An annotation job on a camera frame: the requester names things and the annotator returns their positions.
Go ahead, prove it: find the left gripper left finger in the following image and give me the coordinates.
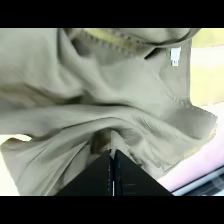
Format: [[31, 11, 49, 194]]
[[55, 150, 113, 197]]

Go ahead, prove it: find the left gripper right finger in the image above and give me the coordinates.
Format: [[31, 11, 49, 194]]
[[113, 149, 175, 197]]

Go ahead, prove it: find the olive green shirt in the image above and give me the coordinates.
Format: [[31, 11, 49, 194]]
[[0, 27, 220, 197]]

